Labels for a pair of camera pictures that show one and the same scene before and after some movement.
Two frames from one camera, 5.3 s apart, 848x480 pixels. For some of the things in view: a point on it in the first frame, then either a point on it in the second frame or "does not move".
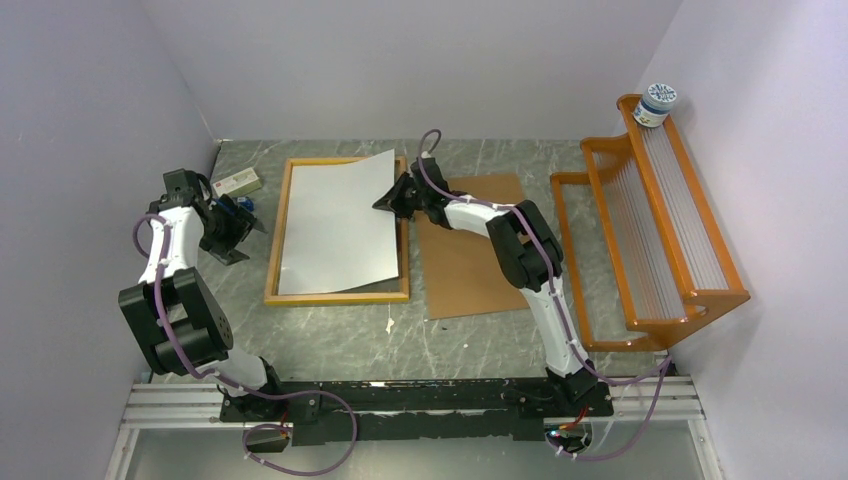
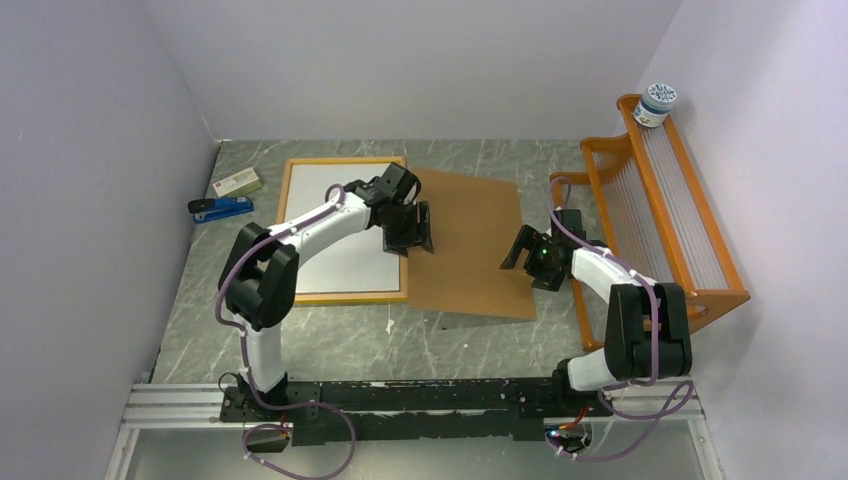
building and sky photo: [334, 237] does not move
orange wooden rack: [647, 248] does not move
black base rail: [401, 411] does not move
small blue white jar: [654, 106] does not move
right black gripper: [392, 199] → [531, 240]
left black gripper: [241, 223] → [399, 244]
